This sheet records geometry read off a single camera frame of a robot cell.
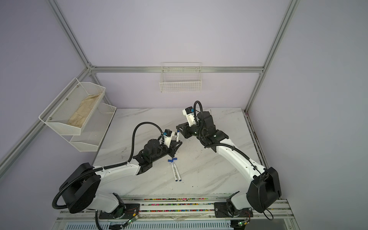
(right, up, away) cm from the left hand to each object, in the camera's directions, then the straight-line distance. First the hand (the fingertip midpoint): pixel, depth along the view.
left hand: (180, 142), depth 81 cm
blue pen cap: (-5, -12, +13) cm, 18 cm away
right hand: (-2, +10, -6) cm, 12 cm away
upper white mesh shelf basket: (-64, +17, -1) cm, 66 cm away
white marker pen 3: (-1, -22, +3) cm, 22 cm away
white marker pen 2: (-4, -19, +5) cm, 20 cm away
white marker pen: (-1, +5, -4) cm, 6 cm away
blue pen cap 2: (-8, -13, +11) cm, 19 cm away
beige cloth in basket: (-55, +13, -6) cm, 57 cm away
